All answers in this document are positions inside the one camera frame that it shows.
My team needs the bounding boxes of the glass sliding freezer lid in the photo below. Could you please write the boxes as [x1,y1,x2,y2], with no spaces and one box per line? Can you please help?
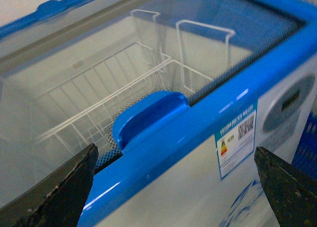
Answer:
[0,0,302,206]

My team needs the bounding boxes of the oval grey control panel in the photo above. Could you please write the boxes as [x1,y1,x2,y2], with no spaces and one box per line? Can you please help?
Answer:
[263,74,316,132]

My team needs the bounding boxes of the blue plastic crate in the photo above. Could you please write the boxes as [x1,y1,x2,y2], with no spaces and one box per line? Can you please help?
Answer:
[292,112,317,180]

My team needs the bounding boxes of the blue energy label sticker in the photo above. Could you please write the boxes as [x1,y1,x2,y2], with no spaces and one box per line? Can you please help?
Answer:
[214,102,258,179]

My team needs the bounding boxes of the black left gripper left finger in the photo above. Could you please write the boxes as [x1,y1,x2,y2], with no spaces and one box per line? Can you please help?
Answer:
[0,144,99,227]

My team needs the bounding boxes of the white wire basket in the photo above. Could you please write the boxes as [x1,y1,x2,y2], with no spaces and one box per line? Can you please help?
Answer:
[35,9,236,166]

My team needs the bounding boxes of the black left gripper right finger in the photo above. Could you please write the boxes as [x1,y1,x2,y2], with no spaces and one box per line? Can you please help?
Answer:
[254,147,317,227]

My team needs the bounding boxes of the white blue chest freezer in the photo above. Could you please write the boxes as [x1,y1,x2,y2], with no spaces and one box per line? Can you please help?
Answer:
[0,0,317,227]

